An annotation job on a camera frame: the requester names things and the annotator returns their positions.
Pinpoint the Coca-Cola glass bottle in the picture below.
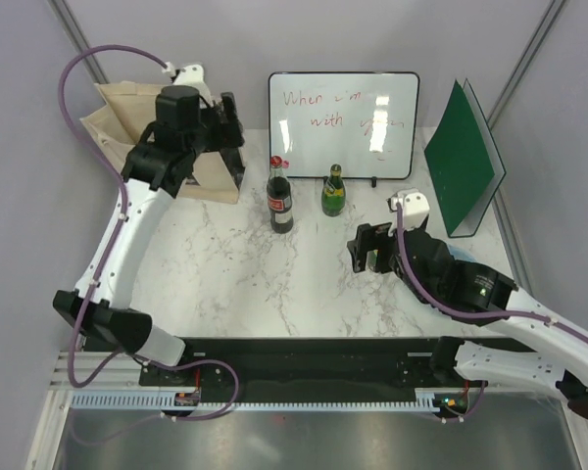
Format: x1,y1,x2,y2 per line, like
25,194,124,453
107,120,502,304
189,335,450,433
267,156,294,234

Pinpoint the green perrier bottle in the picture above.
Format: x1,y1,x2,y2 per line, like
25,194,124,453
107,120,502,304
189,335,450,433
367,250,378,272
321,164,346,216

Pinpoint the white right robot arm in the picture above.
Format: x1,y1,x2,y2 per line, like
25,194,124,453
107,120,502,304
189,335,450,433
347,224,588,420

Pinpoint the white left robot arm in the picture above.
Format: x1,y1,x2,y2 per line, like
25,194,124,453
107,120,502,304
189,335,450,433
53,85,244,385

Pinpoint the beige canvas tote bag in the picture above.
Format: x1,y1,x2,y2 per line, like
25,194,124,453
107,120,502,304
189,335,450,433
80,81,245,205

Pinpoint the light blue face mask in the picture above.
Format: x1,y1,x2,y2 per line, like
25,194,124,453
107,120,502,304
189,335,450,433
447,245,476,262

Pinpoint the green folder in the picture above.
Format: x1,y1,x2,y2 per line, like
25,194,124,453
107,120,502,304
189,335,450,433
424,80,506,238

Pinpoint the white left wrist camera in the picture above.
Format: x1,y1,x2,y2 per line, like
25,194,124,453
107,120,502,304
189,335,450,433
162,62,212,101

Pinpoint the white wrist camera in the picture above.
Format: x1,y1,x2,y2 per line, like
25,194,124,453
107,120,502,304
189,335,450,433
162,62,212,101
386,188,430,230

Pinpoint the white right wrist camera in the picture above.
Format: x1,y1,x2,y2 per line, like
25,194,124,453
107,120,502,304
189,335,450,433
386,188,430,230

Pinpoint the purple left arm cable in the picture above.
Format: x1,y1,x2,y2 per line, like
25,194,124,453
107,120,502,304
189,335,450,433
58,44,172,388

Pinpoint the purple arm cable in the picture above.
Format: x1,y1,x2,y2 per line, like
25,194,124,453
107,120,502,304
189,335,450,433
395,205,588,356
58,44,172,388

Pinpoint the small whiteboard black frame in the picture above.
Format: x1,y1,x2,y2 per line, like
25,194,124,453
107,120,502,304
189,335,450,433
269,71,420,180

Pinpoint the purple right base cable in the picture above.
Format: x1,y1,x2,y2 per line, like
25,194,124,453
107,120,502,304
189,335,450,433
433,381,486,425

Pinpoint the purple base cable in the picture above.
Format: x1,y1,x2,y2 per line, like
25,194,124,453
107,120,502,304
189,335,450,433
71,359,239,446
433,381,486,425

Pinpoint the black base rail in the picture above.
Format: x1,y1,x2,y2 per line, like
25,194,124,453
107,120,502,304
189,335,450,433
139,338,466,402

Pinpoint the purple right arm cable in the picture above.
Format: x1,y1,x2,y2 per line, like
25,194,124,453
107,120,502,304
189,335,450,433
395,205,588,356

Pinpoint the white slotted cable duct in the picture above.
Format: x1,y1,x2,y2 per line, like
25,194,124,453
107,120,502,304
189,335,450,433
70,391,467,412

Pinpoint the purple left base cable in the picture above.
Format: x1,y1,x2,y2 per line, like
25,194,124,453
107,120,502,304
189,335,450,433
71,359,239,446

